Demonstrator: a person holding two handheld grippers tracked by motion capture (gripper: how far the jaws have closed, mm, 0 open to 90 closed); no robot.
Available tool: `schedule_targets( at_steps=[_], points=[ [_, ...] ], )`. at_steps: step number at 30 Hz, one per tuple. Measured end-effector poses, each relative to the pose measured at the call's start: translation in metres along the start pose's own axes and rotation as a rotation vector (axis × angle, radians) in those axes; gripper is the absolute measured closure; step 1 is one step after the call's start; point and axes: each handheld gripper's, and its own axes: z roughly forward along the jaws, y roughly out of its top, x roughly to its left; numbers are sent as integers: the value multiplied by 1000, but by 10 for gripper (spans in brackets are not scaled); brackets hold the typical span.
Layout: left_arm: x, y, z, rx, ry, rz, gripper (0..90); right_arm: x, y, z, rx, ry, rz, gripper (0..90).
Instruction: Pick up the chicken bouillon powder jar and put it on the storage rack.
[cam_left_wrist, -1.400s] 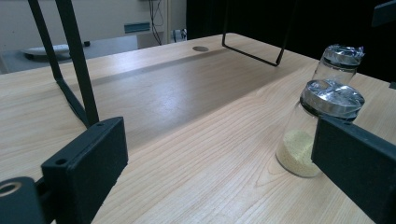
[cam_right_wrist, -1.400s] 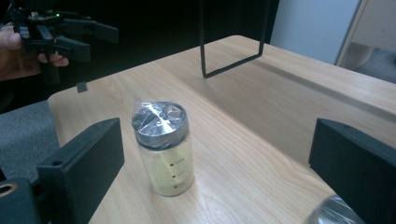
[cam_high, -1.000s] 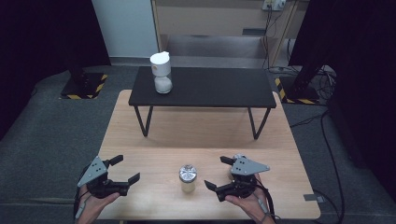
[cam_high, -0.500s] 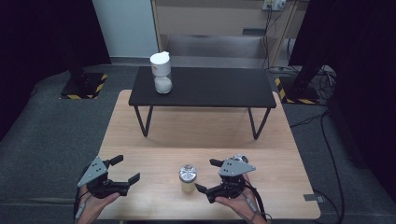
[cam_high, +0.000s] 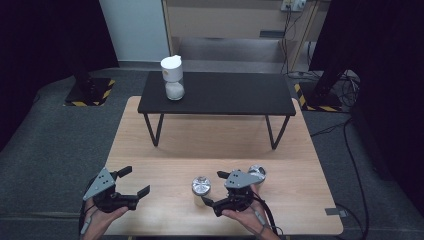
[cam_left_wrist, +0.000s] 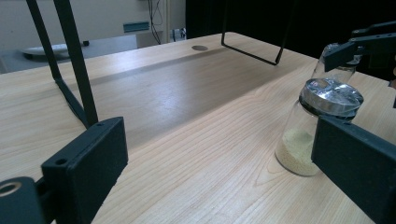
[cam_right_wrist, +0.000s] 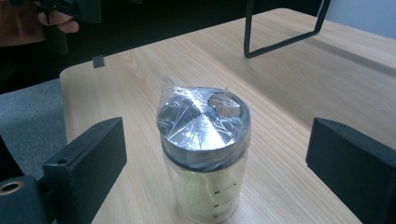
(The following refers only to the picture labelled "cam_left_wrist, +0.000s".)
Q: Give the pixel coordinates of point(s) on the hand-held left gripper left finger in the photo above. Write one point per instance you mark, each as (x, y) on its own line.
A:
(84, 161)

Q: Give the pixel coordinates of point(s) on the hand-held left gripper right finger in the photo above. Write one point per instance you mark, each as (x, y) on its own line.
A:
(358, 161)

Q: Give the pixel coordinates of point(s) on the silver-lidded jar brown powder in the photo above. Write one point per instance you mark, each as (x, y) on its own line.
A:
(341, 76)

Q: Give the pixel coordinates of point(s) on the silver-lidded jar yellow powder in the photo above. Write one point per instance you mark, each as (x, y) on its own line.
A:
(330, 96)

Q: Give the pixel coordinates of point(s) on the black metal shelf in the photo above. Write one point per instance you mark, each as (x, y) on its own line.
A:
(77, 77)

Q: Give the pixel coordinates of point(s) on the dark curtain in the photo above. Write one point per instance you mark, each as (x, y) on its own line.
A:
(311, 18)

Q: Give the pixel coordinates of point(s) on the grey round disc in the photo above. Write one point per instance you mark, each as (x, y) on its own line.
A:
(43, 51)

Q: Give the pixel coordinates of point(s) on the grey round table grommet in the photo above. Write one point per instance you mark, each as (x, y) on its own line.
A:
(200, 48)

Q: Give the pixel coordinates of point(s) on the teal label strip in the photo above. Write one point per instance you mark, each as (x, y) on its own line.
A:
(136, 26)

